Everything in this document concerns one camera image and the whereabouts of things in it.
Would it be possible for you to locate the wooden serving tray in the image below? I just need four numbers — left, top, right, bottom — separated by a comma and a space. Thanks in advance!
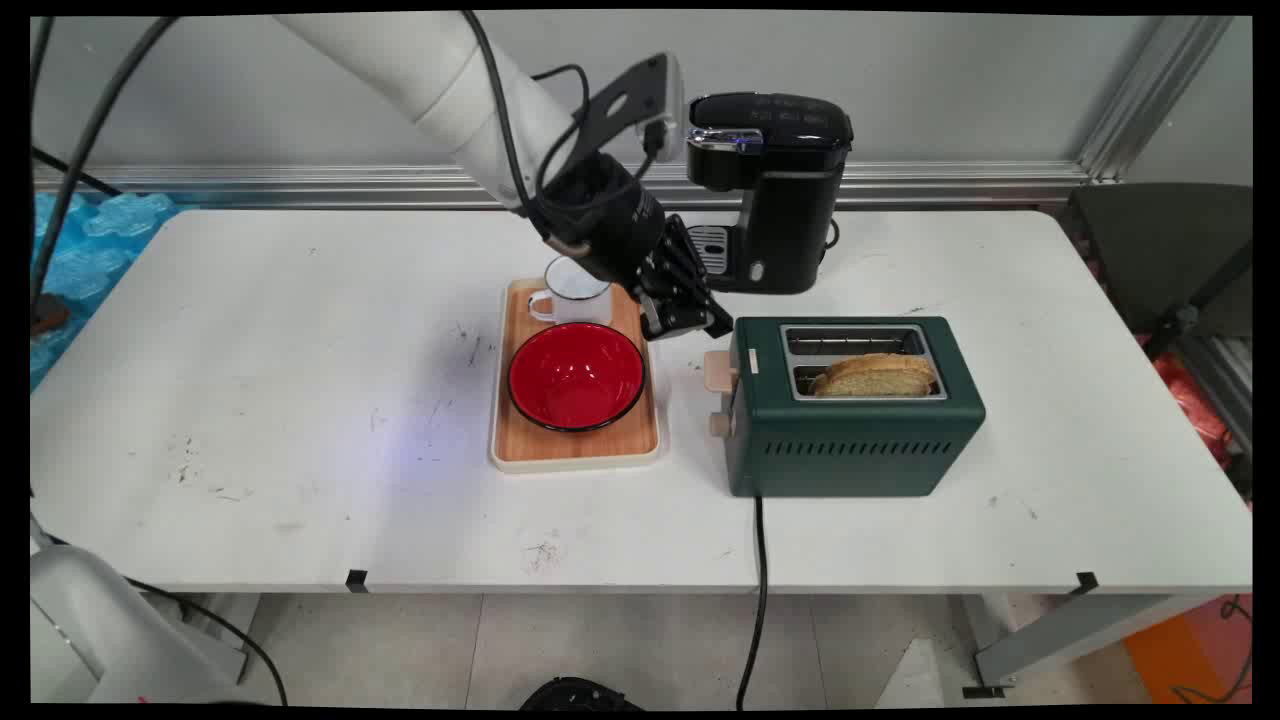
489, 277, 663, 474

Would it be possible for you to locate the toasted bread slice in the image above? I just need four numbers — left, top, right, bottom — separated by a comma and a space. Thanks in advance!
808, 353, 939, 398

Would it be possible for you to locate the black coffee machine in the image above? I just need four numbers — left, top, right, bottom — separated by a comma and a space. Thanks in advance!
685, 92, 855, 296

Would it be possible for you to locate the red plastic bag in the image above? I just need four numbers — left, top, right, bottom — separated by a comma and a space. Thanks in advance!
1140, 335, 1236, 471

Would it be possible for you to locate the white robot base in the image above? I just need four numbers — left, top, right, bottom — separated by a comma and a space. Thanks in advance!
30, 515, 251, 706

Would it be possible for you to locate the green two-slot toaster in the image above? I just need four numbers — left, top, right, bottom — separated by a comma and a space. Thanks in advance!
703, 316, 987, 499

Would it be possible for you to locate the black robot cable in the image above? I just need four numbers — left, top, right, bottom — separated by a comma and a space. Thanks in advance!
30, 15, 181, 321

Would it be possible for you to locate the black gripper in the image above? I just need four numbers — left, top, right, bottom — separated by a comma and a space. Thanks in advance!
540, 150, 735, 343

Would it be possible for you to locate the red bowl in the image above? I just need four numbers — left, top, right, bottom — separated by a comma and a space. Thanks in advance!
507, 322, 647, 434

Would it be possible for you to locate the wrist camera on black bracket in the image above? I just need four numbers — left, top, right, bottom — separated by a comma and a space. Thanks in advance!
572, 53, 689, 166

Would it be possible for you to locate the grey table leg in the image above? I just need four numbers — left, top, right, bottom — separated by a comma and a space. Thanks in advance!
962, 592, 1226, 699

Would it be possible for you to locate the blue bubble wrap sheet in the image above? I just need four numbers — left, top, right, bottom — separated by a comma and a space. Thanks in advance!
30, 192, 179, 386

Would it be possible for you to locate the aluminium frame rail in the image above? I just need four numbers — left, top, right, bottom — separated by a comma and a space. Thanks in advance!
32, 15, 1236, 209

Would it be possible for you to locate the black toaster power cord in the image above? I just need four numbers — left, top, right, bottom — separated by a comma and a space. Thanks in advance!
736, 495, 769, 711

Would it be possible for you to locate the black round object on floor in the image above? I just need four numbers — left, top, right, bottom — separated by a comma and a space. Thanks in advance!
518, 677, 646, 712

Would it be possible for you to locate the white enamel mug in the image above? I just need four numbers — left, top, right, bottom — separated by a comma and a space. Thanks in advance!
526, 255, 614, 327

